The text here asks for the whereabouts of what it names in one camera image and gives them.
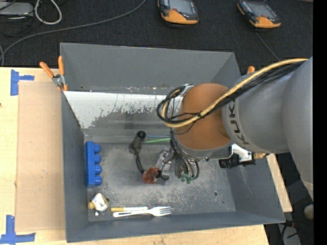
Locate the red-brown lumpy toy food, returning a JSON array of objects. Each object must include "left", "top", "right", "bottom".
[{"left": 142, "top": 167, "right": 159, "bottom": 185}]

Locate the green thin stick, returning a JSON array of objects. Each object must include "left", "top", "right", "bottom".
[{"left": 144, "top": 137, "right": 171, "bottom": 144}]

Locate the white plastic fork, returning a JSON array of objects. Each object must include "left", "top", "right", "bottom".
[{"left": 112, "top": 206, "right": 173, "bottom": 218}]

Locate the white and yellow toy figure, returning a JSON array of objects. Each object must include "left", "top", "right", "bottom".
[{"left": 87, "top": 192, "right": 111, "bottom": 213}]

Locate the blue toy brick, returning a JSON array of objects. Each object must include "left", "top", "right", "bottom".
[{"left": 84, "top": 141, "right": 103, "bottom": 188}]

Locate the grey metal bin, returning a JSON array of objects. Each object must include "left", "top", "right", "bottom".
[{"left": 59, "top": 42, "right": 286, "bottom": 242}]

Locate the brown cardboard board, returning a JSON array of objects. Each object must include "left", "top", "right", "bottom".
[{"left": 14, "top": 81, "right": 66, "bottom": 233}]

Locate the black handle with cord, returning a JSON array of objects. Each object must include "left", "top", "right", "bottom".
[{"left": 128, "top": 130, "right": 148, "bottom": 176}]

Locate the black cylinder on white bracket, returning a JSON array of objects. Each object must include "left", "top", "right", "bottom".
[{"left": 219, "top": 143, "right": 269, "bottom": 169}]

